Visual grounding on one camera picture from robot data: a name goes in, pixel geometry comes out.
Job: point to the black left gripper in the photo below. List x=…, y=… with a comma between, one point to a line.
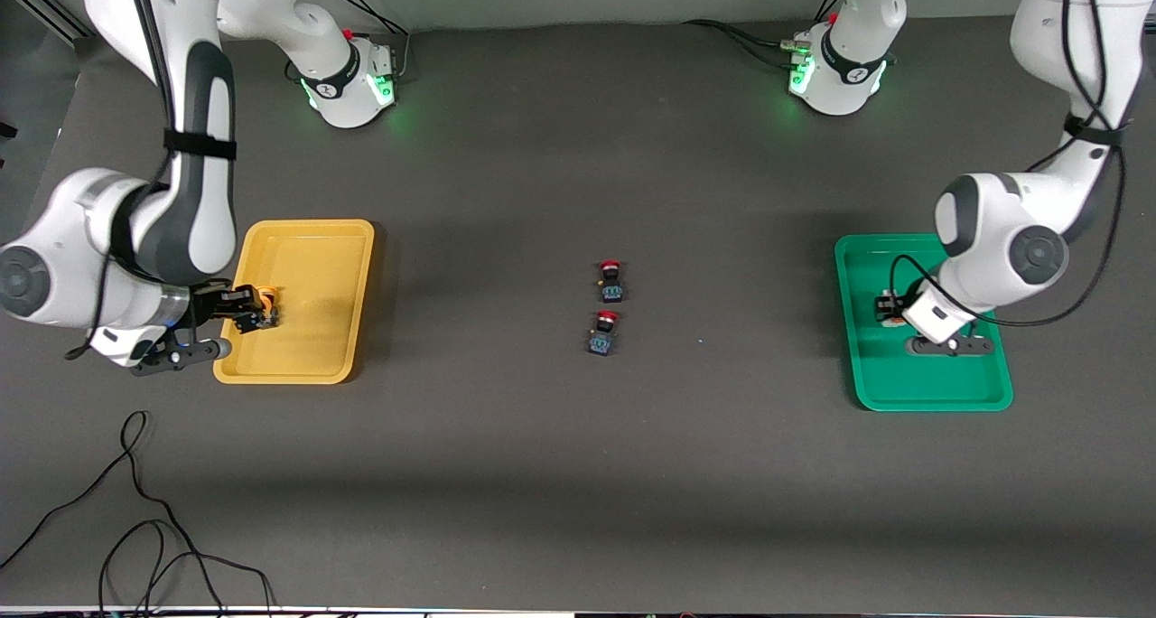
x=886, y=307

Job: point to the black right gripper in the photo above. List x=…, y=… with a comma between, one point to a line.
x=212, y=305

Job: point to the yellow push button switch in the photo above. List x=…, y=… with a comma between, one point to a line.
x=270, y=315

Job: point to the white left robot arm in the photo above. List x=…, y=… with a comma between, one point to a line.
x=1002, y=238

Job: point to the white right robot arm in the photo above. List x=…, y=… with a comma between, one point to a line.
x=181, y=202

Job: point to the yellow plastic tray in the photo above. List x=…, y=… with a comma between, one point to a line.
x=307, y=311

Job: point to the green plastic tray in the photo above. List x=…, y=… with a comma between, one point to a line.
x=930, y=379

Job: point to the red push button switch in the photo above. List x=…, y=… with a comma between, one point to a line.
x=611, y=284
x=603, y=336

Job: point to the aluminium frame profile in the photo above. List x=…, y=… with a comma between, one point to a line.
x=45, y=11

